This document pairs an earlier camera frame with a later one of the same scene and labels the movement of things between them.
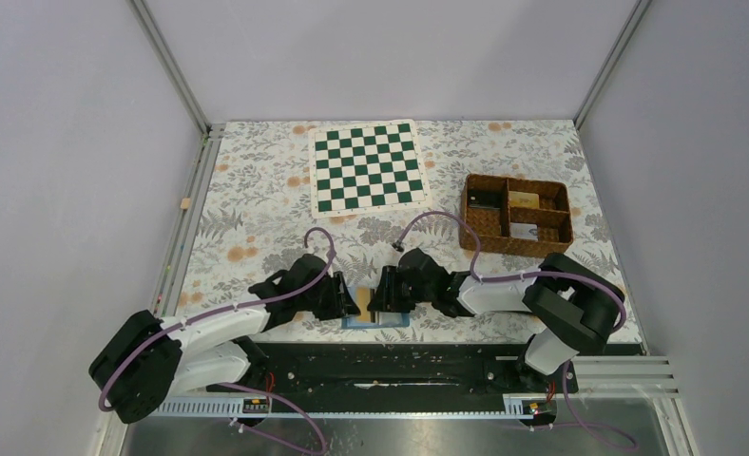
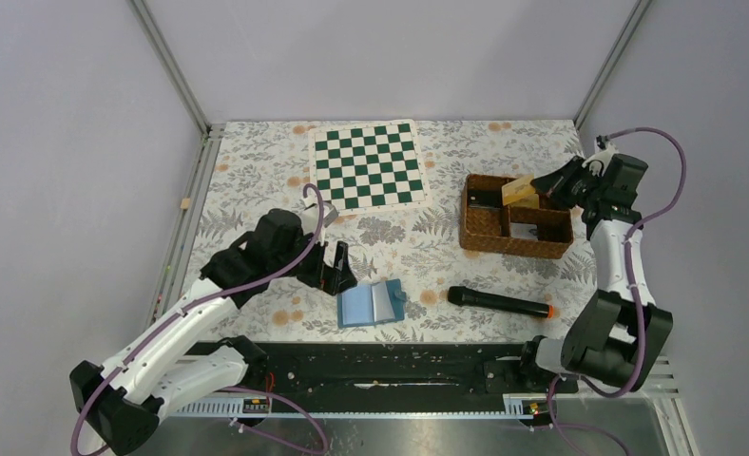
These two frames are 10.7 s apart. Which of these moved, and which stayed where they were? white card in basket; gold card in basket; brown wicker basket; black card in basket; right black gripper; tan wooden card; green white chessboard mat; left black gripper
Moved: tan wooden card; right black gripper; left black gripper
Stayed: green white chessboard mat; black card in basket; brown wicker basket; white card in basket; gold card in basket
